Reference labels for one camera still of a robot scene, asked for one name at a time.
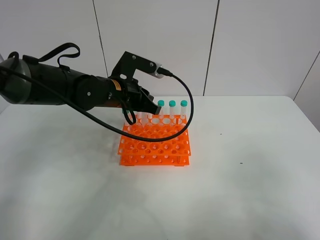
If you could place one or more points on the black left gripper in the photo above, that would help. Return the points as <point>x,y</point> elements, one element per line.
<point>128,92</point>

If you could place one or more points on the orange test tube rack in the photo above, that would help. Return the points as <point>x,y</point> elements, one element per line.
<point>174,152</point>

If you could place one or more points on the teal-capped test tube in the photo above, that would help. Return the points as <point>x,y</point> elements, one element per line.
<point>144,119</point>

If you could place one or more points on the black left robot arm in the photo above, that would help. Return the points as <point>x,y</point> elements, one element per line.
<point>29,83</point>

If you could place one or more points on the teal-capped tube front left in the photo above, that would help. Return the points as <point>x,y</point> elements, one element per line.
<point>127,120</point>

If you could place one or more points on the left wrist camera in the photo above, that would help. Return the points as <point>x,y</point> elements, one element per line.
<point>129,63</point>

